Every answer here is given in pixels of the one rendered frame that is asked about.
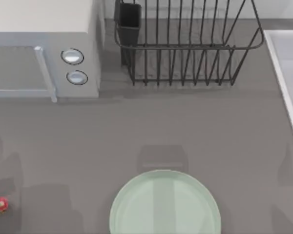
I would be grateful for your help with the pale microwave oven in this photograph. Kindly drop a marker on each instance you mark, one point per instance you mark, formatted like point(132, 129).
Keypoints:
point(39, 19)

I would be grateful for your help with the pale green plate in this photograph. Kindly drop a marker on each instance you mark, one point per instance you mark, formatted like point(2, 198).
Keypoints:
point(164, 207)

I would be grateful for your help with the small microwave knob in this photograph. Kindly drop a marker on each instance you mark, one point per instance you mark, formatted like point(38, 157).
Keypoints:
point(77, 77)

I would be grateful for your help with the large microwave knob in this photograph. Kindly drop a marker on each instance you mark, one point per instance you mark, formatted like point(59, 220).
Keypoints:
point(72, 56)

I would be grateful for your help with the black cutlery holder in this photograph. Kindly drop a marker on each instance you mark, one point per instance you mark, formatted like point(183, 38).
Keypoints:
point(128, 24)

